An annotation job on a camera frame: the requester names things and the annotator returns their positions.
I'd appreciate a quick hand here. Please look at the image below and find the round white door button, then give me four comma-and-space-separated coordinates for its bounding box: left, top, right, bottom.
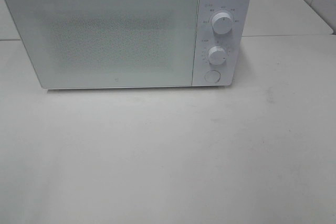
204, 70, 221, 83

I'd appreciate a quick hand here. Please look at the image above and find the white microwave door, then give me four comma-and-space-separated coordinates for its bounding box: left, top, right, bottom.
5, 0, 198, 89

